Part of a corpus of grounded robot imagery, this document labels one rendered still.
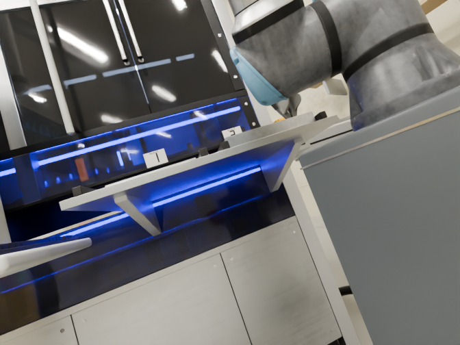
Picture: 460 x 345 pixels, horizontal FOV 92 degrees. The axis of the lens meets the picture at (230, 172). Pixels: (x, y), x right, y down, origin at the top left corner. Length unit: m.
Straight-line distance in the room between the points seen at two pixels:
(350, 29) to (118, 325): 1.04
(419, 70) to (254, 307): 0.89
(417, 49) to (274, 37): 0.18
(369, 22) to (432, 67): 0.10
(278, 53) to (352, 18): 0.10
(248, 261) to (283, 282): 0.17
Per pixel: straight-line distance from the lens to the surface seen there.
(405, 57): 0.38
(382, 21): 0.40
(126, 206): 0.64
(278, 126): 0.63
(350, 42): 0.40
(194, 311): 0.99
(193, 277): 0.95
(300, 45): 0.38
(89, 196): 0.57
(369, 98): 0.38
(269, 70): 0.38
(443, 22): 3.43
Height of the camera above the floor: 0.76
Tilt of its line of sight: 6 degrees up
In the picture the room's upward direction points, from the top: 20 degrees counter-clockwise
